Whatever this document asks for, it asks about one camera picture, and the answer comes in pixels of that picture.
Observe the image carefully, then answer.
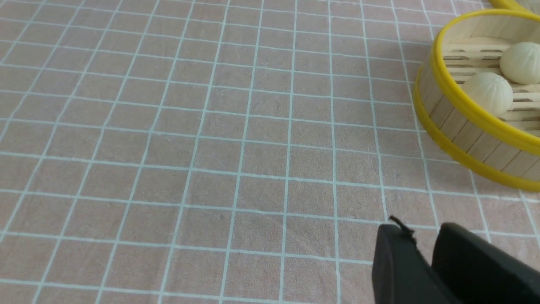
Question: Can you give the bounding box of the white bun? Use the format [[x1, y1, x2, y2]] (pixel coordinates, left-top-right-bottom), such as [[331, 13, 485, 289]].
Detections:
[[499, 42, 540, 85], [461, 72, 513, 117]]

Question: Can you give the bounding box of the pink checkered tablecloth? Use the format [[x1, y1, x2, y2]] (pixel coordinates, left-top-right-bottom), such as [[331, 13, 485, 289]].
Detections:
[[0, 0, 539, 304]]

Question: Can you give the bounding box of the yellow rimmed bamboo steamer tray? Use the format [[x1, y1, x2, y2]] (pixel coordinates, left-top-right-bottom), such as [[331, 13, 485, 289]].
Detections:
[[413, 8, 539, 192]]

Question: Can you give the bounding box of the yellow rimmed woven steamer lid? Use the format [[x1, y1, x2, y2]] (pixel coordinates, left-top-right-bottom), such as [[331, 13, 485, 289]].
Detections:
[[488, 0, 532, 12]]

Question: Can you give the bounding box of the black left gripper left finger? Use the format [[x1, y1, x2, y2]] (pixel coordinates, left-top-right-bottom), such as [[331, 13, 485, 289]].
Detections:
[[371, 215, 461, 304]]

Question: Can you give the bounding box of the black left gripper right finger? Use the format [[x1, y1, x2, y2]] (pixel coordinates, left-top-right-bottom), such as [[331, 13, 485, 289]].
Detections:
[[432, 223, 540, 304]]

